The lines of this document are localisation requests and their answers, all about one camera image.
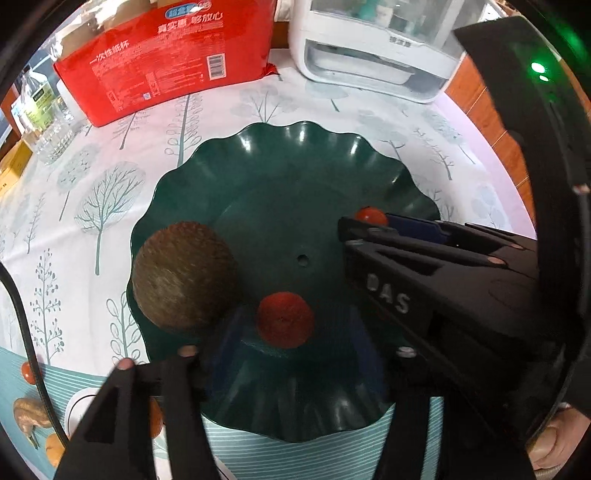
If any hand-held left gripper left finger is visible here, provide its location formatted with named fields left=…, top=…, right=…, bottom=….
left=53, top=309, right=247, bottom=480

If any tree-print tablecloth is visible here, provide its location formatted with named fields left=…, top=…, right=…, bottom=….
left=0, top=46, right=539, bottom=480

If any yellow cardboard box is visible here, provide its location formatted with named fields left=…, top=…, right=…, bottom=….
left=0, top=138, right=35, bottom=195

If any dark green scalloped plate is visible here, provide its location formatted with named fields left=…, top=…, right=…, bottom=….
left=126, top=121, right=441, bottom=443

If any clear glass cup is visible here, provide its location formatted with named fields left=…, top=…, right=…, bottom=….
left=32, top=99, right=77, bottom=166

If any brown fuzzy kiwi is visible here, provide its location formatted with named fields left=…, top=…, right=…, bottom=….
left=131, top=222, right=241, bottom=335

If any white countertop appliance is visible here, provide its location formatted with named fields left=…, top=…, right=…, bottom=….
left=288, top=0, right=490, bottom=104

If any red paper cup pack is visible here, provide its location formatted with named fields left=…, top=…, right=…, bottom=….
left=53, top=0, right=278, bottom=127

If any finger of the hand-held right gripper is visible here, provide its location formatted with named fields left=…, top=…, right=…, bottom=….
left=385, top=213, right=539, bottom=274
left=338, top=217, right=540, bottom=348

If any large yellow orange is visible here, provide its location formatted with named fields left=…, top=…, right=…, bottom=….
left=45, top=433, right=70, bottom=468

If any white floral plate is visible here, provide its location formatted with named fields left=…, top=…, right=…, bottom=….
left=65, top=390, right=95, bottom=439

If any orange mandarin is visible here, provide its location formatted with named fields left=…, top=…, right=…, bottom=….
left=148, top=399, right=164, bottom=437

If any red cherry tomato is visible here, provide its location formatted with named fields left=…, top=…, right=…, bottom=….
left=355, top=207, right=389, bottom=227

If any black cable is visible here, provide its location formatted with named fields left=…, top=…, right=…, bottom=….
left=0, top=263, right=70, bottom=444

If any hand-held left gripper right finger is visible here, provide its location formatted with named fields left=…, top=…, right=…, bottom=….
left=346, top=318, right=446, bottom=480

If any person's right hand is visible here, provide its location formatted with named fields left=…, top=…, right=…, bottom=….
left=526, top=405, right=591, bottom=472

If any clear plastic bottle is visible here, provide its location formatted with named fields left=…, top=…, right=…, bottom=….
left=16, top=65, right=61, bottom=139

